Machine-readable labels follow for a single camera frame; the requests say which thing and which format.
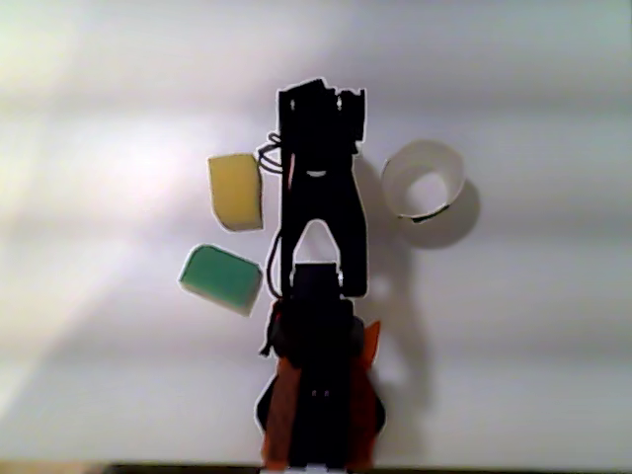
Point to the yellow and white sponge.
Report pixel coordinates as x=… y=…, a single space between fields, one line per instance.
x=234 y=192

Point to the white cup with green tape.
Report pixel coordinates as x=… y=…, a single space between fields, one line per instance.
x=419 y=178

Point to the green and white sponge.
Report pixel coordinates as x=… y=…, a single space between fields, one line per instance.
x=222 y=279

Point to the orange tape strip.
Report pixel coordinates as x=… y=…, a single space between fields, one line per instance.
x=370 y=355
x=281 y=419

